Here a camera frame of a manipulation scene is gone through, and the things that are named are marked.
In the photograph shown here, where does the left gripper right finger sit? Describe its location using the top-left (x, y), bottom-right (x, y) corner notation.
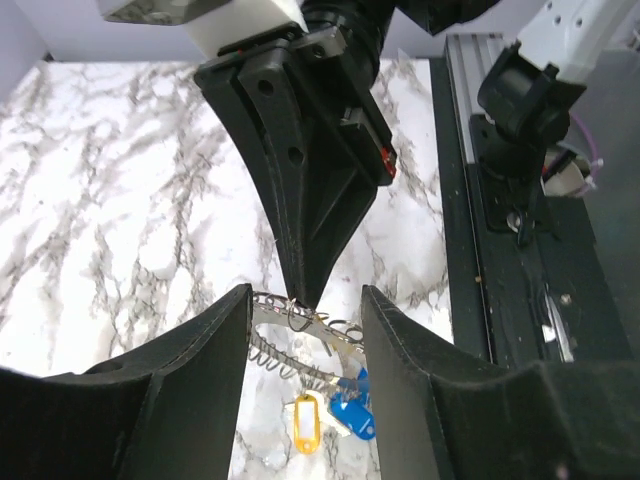
top-left (361, 285), bottom-right (639, 479)

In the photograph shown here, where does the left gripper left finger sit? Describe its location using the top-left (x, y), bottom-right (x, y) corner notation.
top-left (1, 284), bottom-right (252, 479)

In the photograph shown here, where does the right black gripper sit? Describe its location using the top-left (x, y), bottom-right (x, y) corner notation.
top-left (194, 1), bottom-right (397, 308)

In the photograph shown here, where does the blue key tag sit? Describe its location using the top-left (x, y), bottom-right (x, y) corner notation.
top-left (328, 368), bottom-right (376, 441)

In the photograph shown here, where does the yellow key tag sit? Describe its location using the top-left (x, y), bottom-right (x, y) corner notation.
top-left (293, 394), bottom-right (321, 455)

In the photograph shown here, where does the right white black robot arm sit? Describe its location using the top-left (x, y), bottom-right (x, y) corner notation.
top-left (194, 1), bottom-right (631, 308)

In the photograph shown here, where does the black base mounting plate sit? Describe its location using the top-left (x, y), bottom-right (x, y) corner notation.
top-left (431, 58), bottom-right (639, 368)

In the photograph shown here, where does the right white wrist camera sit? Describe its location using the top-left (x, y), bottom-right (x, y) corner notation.
top-left (97, 0), bottom-right (308, 58)

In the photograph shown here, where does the aluminium rail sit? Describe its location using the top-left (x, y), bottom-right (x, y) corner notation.
top-left (444, 33), bottom-right (507, 164)

